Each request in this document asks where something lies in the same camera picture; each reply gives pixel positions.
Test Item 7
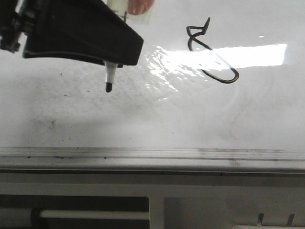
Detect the black gripper mechanism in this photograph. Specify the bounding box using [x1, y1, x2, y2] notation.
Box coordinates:
[0, 0, 143, 66]

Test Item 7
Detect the white whiteboard marker black tip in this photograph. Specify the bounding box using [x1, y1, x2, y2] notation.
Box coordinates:
[105, 0, 129, 93]

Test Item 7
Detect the clear tape with red patch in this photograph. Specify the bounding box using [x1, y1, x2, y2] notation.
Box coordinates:
[127, 0, 155, 24]

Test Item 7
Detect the white plastic tray unit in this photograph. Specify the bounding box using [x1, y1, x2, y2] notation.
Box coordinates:
[0, 173, 305, 229]

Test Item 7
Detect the white whiteboard with aluminium frame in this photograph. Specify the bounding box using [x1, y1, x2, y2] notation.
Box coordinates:
[0, 0, 305, 173]

